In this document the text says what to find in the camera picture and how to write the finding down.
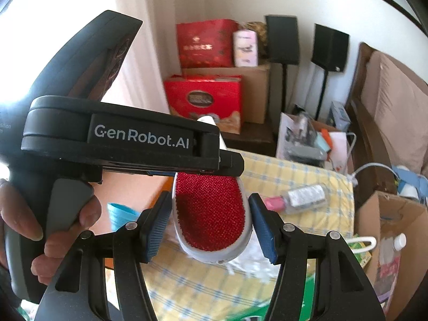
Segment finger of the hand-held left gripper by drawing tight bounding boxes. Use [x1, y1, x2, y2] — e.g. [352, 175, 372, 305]
[147, 149, 245, 178]

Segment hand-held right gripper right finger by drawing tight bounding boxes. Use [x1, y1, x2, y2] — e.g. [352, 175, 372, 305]
[248, 193, 385, 321]

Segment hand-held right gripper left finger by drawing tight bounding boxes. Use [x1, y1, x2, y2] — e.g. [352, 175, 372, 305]
[33, 190, 173, 321]

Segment red lint brush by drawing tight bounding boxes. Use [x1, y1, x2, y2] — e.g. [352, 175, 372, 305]
[170, 115, 254, 263]

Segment clear bottle with pink cap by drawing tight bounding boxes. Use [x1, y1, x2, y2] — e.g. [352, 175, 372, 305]
[264, 183, 330, 214]

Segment person's left hand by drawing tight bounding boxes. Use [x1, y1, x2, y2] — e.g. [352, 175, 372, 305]
[0, 178, 102, 286]

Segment yellow checked cloth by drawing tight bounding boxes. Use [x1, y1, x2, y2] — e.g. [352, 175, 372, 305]
[100, 149, 356, 321]

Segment light blue cup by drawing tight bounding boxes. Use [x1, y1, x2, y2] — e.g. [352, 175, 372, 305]
[107, 202, 143, 233]

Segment orange box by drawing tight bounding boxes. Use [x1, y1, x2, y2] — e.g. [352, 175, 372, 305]
[100, 172, 175, 269]

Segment green packet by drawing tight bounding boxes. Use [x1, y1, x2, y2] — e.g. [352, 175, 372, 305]
[299, 259, 318, 321]

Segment cluttered cardboard box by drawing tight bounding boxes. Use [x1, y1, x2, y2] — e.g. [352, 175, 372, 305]
[276, 111, 355, 174]

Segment grey plastic device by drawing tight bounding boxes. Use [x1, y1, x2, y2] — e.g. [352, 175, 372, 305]
[288, 146, 327, 167]

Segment brown cardboard box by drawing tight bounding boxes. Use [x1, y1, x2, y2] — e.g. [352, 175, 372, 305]
[182, 63, 271, 125]

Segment clear plastic package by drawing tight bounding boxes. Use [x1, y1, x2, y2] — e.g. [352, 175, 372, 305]
[284, 114, 315, 148]

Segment red gift box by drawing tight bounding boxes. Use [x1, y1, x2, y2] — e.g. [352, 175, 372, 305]
[176, 19, 240, 69]
[164, 74, 243, 135]

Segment teal roll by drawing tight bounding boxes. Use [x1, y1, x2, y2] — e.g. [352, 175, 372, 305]
[316, 134, 332, 152]

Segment green and yellow box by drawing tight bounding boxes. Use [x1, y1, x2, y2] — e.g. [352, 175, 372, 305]
[348, 239, 373, 269]

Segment large open cardboard box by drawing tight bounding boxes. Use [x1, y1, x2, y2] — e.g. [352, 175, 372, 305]
[354, 190, 428, 321]

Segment white paper sheet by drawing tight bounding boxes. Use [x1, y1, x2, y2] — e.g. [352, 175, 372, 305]
[329, 131, 350, 172]

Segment pink white carton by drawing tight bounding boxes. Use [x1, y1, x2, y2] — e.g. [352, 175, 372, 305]
[233, 30, 259, 67]

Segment blue and white carton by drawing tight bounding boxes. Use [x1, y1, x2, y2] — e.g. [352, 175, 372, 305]
[329, 101, 351, 132]

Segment red gift box upper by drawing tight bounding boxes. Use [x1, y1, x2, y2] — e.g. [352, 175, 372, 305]
[176, 19, 240, 69]

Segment white capped plastic bottle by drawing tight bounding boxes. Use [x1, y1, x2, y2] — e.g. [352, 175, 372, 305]
[381, 233, 407, 276]

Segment blue face masks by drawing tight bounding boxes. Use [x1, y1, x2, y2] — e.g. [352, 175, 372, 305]
[391, 165, 428, 205]

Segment beige cushion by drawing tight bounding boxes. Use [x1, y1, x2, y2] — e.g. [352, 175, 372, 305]
[366, 50, 428, 176]

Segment white charger with cable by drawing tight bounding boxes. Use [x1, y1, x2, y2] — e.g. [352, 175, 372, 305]
[348, 162, 383, 188]

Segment dark wooden bed frame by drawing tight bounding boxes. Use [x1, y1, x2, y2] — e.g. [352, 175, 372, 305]
[345, 42, 403, 208]

